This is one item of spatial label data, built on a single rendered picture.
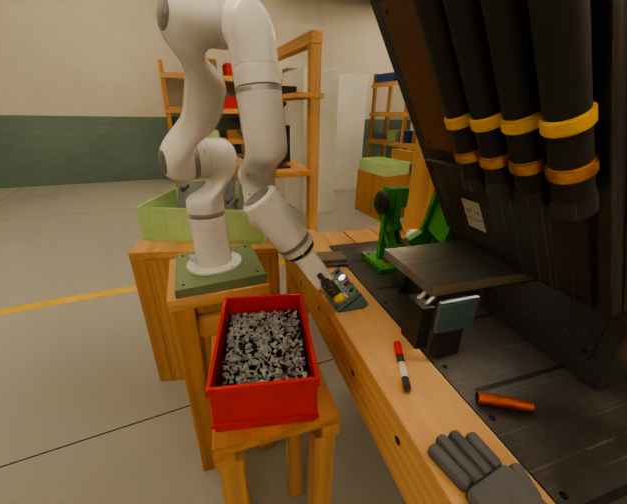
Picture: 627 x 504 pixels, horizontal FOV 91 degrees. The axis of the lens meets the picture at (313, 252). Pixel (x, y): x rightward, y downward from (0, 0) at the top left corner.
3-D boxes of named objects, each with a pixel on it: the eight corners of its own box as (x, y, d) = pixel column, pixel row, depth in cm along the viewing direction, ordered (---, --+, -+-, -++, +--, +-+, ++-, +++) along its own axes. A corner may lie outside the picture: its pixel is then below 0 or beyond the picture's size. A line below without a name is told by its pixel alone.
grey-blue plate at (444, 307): (431, 359, 67) (443, 305, 61) (425, 353, 68) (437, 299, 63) (467, 351, 69) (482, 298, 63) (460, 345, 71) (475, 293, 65)
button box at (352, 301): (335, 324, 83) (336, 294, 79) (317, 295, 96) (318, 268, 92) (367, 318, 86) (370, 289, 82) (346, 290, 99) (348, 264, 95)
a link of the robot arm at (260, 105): (221, 99, 68) (244, 232, 78) (243, 82, 55) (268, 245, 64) (259, 99, 72) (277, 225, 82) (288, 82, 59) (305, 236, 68)
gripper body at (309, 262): (280, 247, 77) (304, 275, 83) (289, 265, 68) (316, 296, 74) (304, 228, 77) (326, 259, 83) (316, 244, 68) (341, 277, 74)
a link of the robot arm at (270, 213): (270, 247, 75) (286, 256, 67) (235, 206, 68) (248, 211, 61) (294, 224, 77) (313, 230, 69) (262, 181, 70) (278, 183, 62)
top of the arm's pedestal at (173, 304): (168, 313, 95) (166, 302, 94) (171, 268, 122) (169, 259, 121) (269, 294, 106) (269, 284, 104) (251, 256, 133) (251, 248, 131)
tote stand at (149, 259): (160, 381, 172) (127, 253, 139) (184, 324, 219) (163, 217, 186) (282, 372, 180) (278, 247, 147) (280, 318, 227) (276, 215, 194)
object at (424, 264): (430, 303, 51) (433, 287, 50) (382, 261, 65) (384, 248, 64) (596, 273, 61) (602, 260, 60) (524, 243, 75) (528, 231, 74)
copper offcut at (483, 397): (477, 406, 56) (480, 398, 55) (473, 396, 58) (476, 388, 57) (532, 416, 54) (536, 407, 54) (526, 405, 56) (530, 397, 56)
